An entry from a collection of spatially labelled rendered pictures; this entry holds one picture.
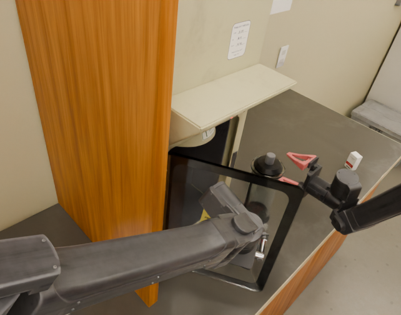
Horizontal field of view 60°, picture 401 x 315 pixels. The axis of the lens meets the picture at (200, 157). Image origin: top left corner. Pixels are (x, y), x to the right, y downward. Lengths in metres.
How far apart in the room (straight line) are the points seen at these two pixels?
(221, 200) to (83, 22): 0.39
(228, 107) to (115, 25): 0.25
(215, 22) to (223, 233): 0.40
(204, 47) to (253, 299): 0.71
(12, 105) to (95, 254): 0.72
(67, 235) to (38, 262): 0.87
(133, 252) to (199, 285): 0.67
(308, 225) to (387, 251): 1.53
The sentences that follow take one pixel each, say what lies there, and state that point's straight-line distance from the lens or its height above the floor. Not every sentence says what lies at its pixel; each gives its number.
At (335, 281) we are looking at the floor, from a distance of 2.43.
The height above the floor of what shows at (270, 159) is 1.20.
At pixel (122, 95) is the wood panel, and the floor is 1.54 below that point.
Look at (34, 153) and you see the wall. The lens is 1.15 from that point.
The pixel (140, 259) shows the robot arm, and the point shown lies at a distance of 0.41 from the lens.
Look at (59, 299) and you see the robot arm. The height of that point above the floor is 1.56.
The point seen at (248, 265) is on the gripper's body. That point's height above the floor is 1.26.
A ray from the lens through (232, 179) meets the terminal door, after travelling 0.73.
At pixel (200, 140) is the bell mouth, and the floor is 1.33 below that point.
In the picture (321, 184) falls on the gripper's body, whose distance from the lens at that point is 1.02.
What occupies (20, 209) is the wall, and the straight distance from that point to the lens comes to 1.26.
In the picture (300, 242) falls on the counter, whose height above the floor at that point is 0.94.
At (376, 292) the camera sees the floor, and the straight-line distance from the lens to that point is 2.52.
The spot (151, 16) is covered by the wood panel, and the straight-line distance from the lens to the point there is 0.50.
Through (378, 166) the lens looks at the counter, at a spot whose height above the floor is 0.94.
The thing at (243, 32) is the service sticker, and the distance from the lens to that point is 0.79.
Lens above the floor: 1.85
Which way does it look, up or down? 39 degrees down
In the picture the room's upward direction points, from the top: 9 degrees clockwise
